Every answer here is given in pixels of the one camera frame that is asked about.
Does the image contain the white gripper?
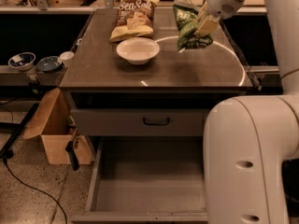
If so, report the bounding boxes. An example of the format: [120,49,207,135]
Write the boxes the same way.
[194,0,245,37]

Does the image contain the cardboard box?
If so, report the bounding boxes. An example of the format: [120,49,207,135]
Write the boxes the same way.
[21,87,93,166]

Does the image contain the blue and white bowl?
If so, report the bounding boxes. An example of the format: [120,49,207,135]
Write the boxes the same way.
[8,52,36,71]

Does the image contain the open grey lower drawer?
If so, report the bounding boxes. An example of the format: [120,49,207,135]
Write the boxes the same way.
[71,137,207,224]

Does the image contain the black drawer handle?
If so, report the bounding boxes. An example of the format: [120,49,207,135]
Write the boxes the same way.
[142,118,170,126]

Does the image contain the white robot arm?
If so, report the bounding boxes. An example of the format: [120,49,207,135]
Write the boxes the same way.
[203,0,299,224]

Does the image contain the small white cup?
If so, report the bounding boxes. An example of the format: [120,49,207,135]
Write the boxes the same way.
[59,51,74,67]

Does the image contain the dark blue bowl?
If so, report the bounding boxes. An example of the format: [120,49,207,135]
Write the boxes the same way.
[36,56,62,73]

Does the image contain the black handled tool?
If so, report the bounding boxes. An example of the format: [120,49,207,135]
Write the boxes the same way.
[65,129,79,171]

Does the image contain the green jalapeno chip bag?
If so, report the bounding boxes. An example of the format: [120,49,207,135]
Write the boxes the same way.
[173,3,213,52]

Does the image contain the grey drawer cabinet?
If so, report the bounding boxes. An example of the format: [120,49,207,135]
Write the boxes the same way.
[60,7,253,149]

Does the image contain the grey upper drawer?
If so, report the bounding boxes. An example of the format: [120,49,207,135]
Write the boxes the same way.
[71,109,208,136]

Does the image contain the black floor cable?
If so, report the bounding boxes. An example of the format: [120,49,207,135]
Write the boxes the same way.
[2,156,69,224]

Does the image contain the brown sea salt chip bag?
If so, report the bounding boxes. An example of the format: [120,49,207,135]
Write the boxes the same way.
[109,0,159,42]

